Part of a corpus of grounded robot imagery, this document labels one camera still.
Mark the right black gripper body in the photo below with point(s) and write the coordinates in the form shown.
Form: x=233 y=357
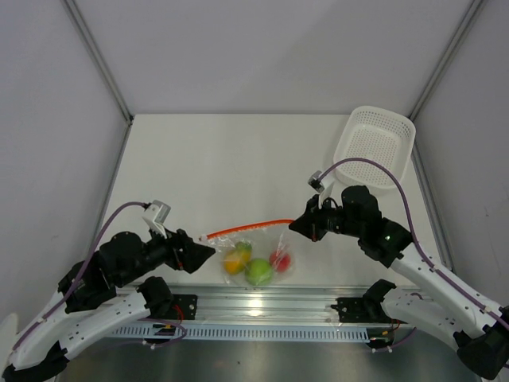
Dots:
x=330 y=219

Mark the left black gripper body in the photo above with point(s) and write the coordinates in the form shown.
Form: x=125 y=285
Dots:
x=163 y=250

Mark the yellow green mango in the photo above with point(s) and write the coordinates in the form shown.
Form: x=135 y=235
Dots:
x=236 y=259

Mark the red yellow peach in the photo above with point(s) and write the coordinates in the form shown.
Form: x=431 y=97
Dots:
x=280 y=261

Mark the clear orange-zipper zip bag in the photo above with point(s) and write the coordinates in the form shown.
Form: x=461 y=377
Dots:
x=265 y=237

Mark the green apple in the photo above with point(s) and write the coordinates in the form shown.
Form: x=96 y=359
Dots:
x=259 y=273

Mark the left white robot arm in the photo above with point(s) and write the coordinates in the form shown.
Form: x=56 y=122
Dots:
x=96 y=297

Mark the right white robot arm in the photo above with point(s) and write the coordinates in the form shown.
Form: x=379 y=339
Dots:
x=483 y=350

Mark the white perforated plastic basket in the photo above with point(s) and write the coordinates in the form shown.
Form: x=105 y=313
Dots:
x=378 y=135

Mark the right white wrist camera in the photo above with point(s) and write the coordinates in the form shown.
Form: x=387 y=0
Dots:
x=322 y=185

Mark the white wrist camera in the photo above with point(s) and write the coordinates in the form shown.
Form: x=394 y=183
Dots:
x=322 y=185
x=155 y=215

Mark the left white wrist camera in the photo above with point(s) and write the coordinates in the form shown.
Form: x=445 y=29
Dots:
x=155 y=215

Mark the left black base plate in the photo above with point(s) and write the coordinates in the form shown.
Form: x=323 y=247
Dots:
x=184 y=307

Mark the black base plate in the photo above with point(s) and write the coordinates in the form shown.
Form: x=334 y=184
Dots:
x=184 y=307
x=362 y=310

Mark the aluminium mounting rail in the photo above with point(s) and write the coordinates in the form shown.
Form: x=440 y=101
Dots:
x=285 y=305

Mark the white slotted cable duct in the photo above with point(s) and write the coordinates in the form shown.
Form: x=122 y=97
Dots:
x=329 y=334

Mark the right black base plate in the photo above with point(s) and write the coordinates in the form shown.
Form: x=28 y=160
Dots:
x=362 y=310

